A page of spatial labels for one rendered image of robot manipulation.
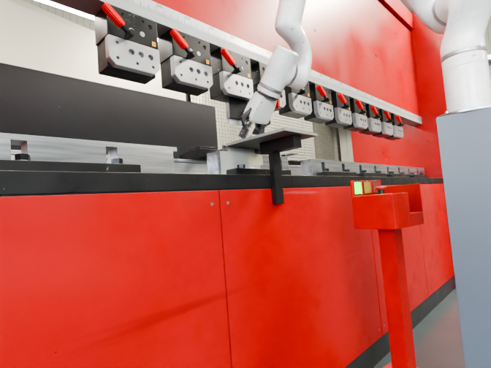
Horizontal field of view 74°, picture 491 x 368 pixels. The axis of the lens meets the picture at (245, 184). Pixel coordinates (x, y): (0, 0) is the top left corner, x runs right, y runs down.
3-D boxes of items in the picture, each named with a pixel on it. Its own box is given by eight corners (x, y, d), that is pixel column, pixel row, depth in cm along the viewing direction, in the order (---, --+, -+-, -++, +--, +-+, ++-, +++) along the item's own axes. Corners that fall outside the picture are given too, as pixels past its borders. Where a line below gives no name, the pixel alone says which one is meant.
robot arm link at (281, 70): (278, 87, 118) (256, 79, 114) (294, 51, 113) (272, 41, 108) (288, 95, 111) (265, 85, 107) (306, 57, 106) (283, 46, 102)
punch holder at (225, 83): (224, 92, 113) (221, 46, 114) (209, 98, 119) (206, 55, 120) (253, 99, 124) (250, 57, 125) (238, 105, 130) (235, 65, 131)
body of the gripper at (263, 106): (271, 90, 119) (258, 118, 123) (251, 85, 112) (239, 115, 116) (284, 99, 115) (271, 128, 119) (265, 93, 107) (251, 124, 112)
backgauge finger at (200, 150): (223, 150, 121) (223, 137, 121) (183, 161, 139) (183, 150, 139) (247, 152, 129) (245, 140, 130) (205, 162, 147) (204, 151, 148)
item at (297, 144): (299, 202, 101) (293, 133, 103) (264, 204, 112) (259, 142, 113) (306, 201, 104) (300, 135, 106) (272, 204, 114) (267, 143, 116)
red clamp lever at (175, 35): (175, 26, 96) (197, 53, 101) (168, 32, 99) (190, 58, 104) (172, 29, 95) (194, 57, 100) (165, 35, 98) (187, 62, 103)
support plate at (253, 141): (284, 130, 96) (284, 127, 96) (225, 146, 115) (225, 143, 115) (318, 136, 109) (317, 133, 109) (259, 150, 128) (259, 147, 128)
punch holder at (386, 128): (384, 133, 213) (382, 108, 214) (372, 136, 219) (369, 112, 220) (393, 135, 224) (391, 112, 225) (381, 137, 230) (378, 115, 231)
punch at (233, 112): (230, 123, 119) (228, 97, 119) (226, 124, 120) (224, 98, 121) (249, 126, 126) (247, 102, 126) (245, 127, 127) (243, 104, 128)
